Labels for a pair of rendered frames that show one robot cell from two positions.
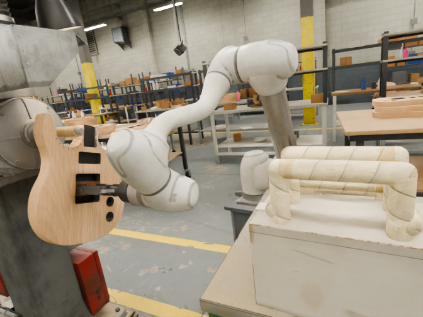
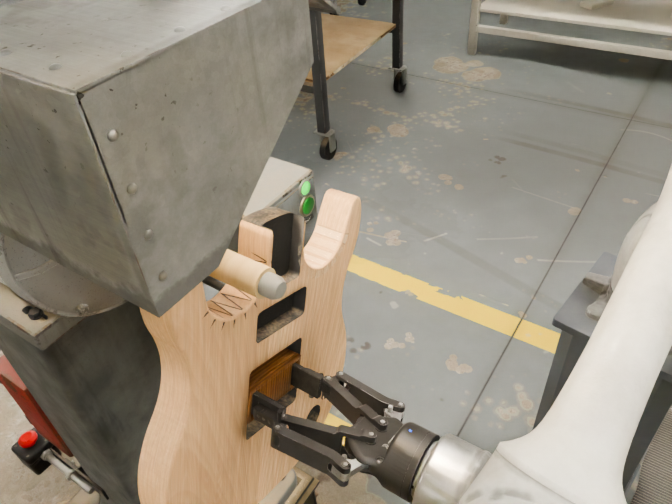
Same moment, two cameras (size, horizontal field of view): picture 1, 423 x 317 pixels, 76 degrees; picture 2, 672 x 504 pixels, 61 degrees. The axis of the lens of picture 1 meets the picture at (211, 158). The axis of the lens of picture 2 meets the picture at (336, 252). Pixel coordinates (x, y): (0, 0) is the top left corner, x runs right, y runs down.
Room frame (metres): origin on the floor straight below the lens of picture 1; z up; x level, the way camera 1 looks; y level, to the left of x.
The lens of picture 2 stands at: (0.48, 0.27, 1.63)
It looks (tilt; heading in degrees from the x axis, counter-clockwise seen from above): 41 degrees down; 10
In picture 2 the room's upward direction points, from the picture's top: 5 degrees counter-clockwise
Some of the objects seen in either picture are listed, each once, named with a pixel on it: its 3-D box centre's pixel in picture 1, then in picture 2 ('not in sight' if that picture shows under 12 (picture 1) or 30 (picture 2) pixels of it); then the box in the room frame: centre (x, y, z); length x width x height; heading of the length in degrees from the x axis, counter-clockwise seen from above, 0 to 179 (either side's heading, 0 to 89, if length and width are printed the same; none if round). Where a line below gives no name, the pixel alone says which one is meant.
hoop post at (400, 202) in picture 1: (400, 205); not in sight; (0.34, -0.25, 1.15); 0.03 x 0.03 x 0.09
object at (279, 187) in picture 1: (279, 195); not in sight; (0.42, -0.11, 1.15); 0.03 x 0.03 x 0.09
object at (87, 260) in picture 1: (77, 273); not in sight; (1.22, 0.76, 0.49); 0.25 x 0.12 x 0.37; 64
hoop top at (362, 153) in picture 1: (338, 155); not in sight; (0.45, -0.22, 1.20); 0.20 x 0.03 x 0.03; 60
